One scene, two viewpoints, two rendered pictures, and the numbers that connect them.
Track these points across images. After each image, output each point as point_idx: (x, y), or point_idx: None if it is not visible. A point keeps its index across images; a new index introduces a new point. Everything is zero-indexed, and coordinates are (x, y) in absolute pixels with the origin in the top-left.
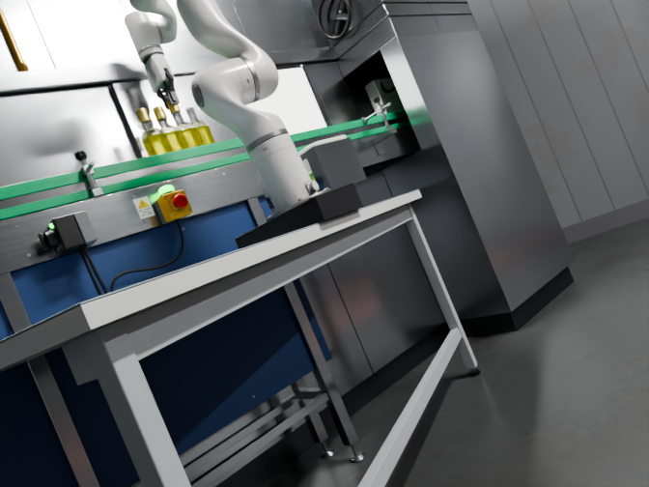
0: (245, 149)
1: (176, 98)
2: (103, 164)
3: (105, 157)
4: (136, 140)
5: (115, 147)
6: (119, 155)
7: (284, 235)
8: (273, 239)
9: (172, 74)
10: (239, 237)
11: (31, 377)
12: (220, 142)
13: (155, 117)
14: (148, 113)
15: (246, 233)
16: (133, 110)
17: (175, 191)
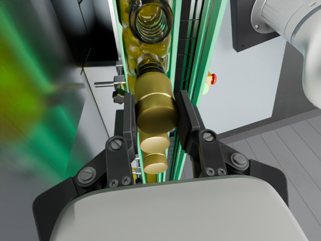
0: (295, 47)
1: (197, 111)
2: (86, 157)
3: (81, 163)
4: (73, 143)
5: (70, 165)
6: (73, 151)
7: (283, 57)
8: (281, 63)
9: (286, 208)
10: (241, 50)
11: None
12: (227, 0)
13: (2, 148)
14: (6, 180)
15: (247, 48)
16: (32, 219)
17: (210, 83)
